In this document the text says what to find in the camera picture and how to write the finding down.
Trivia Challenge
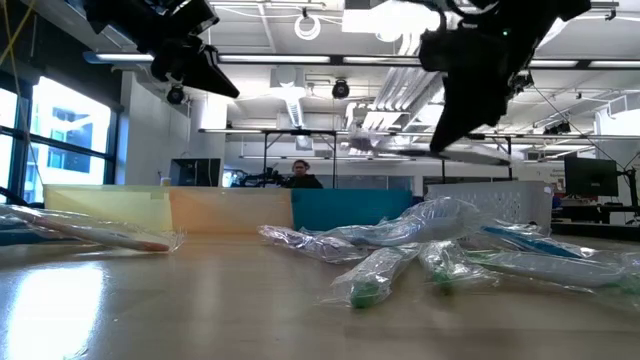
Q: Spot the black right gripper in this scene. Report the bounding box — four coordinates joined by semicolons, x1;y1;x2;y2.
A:
419;27;531;154

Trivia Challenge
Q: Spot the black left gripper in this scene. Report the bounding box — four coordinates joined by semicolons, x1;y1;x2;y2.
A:
149;34;241;99

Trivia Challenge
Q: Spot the long ceiling light bar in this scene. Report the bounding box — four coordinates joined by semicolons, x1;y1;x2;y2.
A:
94;53;154;63
342;56;421;65
218;54;331;64
588;59;640;69
529;59;579;69

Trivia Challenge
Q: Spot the white perforated plastic basket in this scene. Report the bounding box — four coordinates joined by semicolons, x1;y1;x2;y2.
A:
427;180;555;236

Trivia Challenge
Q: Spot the black equipment box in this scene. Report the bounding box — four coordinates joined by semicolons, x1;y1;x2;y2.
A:
168;157;223;188

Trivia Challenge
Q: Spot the black overhead beam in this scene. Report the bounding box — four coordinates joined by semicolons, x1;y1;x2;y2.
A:
84;51;640;70

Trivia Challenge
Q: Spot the black computer monitor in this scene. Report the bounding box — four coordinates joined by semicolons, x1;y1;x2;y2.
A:
563;156;620;198

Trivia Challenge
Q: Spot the person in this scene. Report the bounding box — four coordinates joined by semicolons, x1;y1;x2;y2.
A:
284;158;325;190

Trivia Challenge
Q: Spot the orange plastic bin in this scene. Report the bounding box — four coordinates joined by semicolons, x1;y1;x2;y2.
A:
168;186;295;236

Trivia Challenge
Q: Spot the teal plastic bin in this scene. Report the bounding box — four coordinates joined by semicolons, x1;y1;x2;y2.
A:
291;188;415;232

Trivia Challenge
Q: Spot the black background desk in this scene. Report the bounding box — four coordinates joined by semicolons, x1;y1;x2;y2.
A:
552;197;640;225

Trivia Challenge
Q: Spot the yellow plastic bin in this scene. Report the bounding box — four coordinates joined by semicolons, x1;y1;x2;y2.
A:
43;183;174;234

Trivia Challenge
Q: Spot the green toothbrush in clear wrapper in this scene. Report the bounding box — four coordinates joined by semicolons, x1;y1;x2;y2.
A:
319;243;424;310
464;248;640;301
418;239;501;291

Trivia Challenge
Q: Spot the black monitor stand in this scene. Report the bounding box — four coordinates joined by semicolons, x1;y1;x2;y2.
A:
618;166;640;227

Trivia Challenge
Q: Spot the purple toothbrush in clear wrapper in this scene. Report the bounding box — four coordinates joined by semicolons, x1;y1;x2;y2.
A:
257;223;369;265

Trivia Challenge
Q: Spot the white ceiling air duct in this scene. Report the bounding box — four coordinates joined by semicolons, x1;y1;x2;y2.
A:
268;64;307;129

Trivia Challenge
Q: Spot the white coiled cable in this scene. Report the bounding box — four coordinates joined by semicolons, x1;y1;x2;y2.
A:
293;13;322;42

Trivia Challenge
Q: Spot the black background rack frame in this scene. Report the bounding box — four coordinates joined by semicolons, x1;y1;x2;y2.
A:
198;127;640;189

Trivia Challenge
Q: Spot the black aluminium table frame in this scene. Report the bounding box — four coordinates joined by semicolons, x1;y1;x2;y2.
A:
0;185;29;207

